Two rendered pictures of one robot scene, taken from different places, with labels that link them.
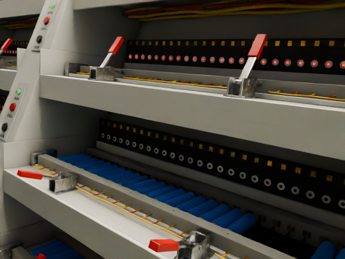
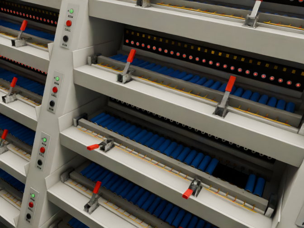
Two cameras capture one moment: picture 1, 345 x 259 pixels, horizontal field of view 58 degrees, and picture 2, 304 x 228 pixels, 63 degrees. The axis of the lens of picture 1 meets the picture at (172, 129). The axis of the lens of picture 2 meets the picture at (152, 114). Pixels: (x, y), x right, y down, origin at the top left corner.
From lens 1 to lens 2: 0.31 m
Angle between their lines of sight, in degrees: 23
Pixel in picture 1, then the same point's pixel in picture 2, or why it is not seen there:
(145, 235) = (167, 178)
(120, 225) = (152, 173)
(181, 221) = (184, 170)
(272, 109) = (239, 129)
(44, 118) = (77, 95)
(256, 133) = (229, 137)
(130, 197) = (152, 154)
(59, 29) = (81, 33)
